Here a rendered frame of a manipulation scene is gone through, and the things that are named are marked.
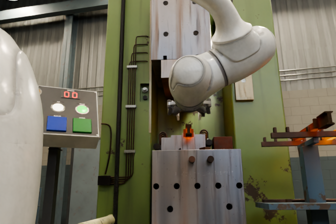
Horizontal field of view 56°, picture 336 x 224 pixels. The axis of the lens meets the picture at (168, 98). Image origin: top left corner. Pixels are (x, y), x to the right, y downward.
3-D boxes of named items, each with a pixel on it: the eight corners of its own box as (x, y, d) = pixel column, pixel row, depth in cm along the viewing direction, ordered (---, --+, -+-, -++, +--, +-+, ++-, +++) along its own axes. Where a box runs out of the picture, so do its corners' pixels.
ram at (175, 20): (229, 57, 154) (224, -13, 166) (150, 60, 156) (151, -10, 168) (221, 86, 194) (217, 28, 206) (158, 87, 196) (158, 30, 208)
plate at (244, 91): (254, 99, 159) (251, 68, 164) (236, 100, 160) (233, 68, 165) (253, 100, 161) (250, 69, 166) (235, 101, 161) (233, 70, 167)
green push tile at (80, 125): (92, 132, 130) (91, 118, 135) (72, 131, 127) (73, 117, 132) (91, 135, 131) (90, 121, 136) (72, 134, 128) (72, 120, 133)
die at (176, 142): (205, 151, 141) (205, 132, 144) (161, 152, 142) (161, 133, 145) (201, 161, 181) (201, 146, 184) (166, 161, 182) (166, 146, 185)
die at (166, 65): (202, 76, 152) (201, 58, 154) (160, 77, 153) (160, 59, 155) (199, 101, 192) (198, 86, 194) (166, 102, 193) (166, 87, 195)
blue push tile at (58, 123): (66, 130, 126) (66, 116, 132) (46, 129, 124) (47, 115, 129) (65, 133, 127) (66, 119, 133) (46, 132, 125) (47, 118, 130)
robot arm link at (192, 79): (181, 116, 84) (225, 93, 85) (180, 99, 69) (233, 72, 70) (162, 83, 87) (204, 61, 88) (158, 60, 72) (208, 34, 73)
